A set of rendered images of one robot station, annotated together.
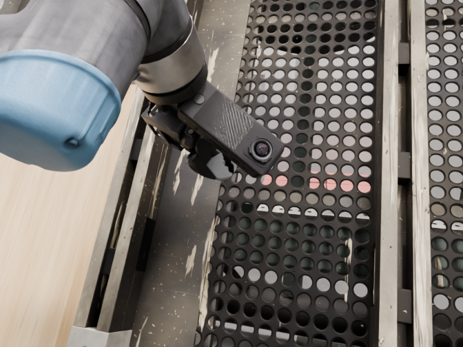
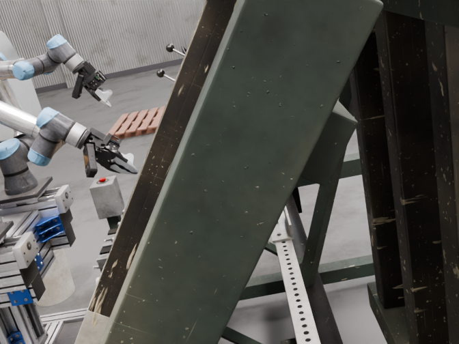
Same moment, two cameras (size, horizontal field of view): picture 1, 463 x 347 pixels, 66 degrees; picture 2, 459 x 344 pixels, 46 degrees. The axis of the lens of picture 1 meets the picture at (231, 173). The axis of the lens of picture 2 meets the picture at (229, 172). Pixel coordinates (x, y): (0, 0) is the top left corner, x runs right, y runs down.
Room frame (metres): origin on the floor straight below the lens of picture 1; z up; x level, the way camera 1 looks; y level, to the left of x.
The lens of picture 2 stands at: (0.43, -1.77, 1.81)
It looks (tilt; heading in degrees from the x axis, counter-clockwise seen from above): 20 degrees down; 78
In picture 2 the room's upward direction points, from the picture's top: 12 degrees counter-clockwise
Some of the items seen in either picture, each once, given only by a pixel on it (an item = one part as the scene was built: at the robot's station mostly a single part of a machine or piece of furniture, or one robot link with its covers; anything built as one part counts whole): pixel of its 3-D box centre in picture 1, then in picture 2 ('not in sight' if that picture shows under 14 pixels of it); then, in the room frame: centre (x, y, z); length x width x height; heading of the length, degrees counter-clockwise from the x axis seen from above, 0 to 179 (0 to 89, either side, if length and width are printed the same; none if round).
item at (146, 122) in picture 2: not in sight; (139, 123); (0.97, 5.74, 0.05); 1.12 x 0.75 x 0.10; 70
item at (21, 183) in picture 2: not in sight; (18, 179); (0.01, 0.85, 1.09); 0.15 x 0.15 x 0.10
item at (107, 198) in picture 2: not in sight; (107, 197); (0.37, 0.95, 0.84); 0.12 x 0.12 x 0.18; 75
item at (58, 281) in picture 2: not in sight; (45, 264); (-0.17, 1.73, 0.24); 0.32 x 0.30 x 0.47; 72
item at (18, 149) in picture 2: not in sight; (11, 155); (0.01, 0.86, 1.20); 0.13 x 0.12 x 0.14; 47
